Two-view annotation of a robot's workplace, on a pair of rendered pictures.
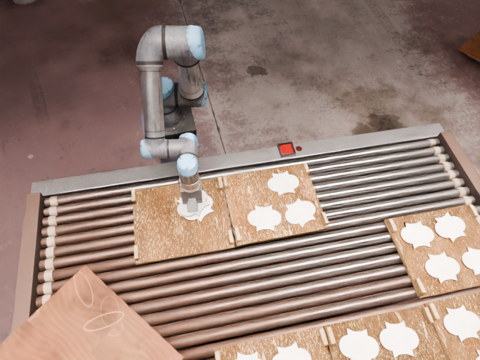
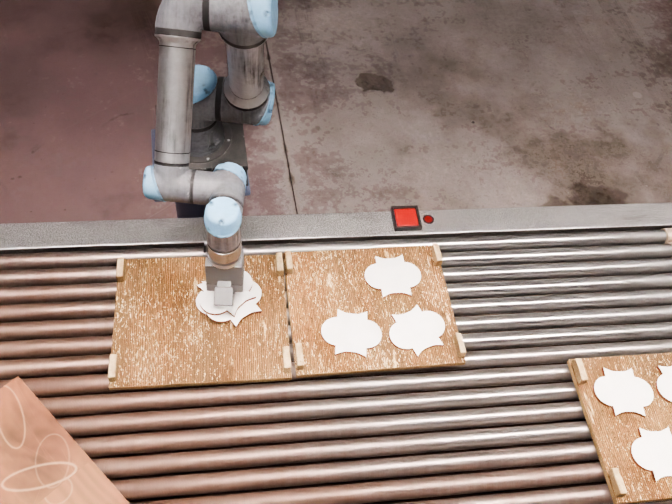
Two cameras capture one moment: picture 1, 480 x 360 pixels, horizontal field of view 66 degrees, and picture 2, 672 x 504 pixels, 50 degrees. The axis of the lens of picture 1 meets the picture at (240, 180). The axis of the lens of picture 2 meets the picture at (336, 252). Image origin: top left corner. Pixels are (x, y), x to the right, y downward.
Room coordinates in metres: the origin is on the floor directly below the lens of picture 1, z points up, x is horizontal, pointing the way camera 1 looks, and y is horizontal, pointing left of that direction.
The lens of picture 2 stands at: (-0.15, -0.05, 2.47)
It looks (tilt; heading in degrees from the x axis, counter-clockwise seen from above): 54 degrees down; 0
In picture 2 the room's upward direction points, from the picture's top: 9 degrees clockwise
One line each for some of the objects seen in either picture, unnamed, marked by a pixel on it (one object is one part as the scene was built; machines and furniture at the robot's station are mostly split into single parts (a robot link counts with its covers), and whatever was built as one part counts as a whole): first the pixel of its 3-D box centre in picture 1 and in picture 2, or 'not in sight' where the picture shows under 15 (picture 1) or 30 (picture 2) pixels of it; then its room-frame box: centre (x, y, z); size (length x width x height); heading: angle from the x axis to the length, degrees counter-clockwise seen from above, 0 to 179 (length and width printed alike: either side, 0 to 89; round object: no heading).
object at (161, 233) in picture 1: (181, 218); (201, 317); (0.71, 0.25, 0.93); 0.41 x 0.35 x 0.02; 104
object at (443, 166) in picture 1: (262, 196); (353, 296); (0.86, -0.11, 0.90); 1.95 x 0.05 x 0.05; 104
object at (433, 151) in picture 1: (258, 178); (348, 264); (0.96, -0.09, 0.90); 1.95 x 0.05 x 0.05; 104
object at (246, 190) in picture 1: (273, 201); (370, 306); (0.82, -0.16, 0.93); 0.41 x 0.35 x 0.02; 105
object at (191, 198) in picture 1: (191, 195); (223, 274); (0.76, 0.20, 1.07); 0.12 x 0.09 x 0.16; 9
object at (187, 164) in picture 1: (188, 168); (223, 224); (0.78, 0.20, 1.22); 0.09 x 0.08 x 0.11; 6
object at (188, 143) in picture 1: (183, 148); (220, 189); (0.88, 0.23, 1.22); 0.11 x 0.11 x 0.08; 6
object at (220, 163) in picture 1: (252, 160); (342, 231); (1.08, -0.06, 0.89); 2.08 x 0.09 x 0.06; 104
